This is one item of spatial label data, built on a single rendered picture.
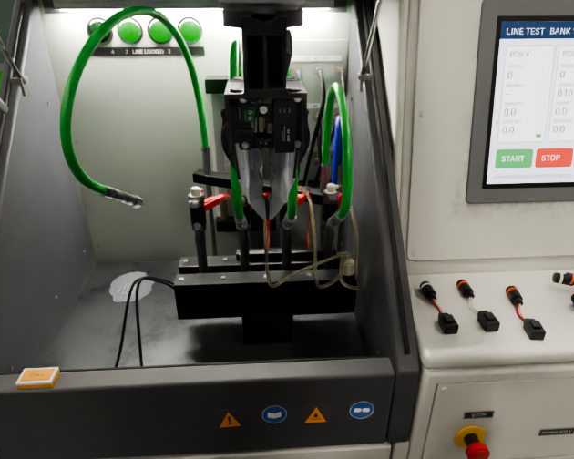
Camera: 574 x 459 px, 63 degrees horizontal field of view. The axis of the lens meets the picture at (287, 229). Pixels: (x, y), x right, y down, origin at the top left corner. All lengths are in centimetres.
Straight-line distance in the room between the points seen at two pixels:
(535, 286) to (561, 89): 35
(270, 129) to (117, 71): 70
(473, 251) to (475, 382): 26
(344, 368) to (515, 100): 54
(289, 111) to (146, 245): 87
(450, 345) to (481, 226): 27
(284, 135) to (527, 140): 60
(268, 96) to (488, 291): 62
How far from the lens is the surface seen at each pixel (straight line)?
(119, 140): 113
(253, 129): 43
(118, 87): 110
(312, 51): 105
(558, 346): 84
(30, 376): 80
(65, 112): 68
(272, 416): 78
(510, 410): 89
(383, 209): 80
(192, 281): 88
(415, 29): 88
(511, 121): 93
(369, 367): 75
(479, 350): 78
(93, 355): 101
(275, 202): 51
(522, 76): 93
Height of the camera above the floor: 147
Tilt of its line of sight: 28 degrees down
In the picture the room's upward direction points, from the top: straight up
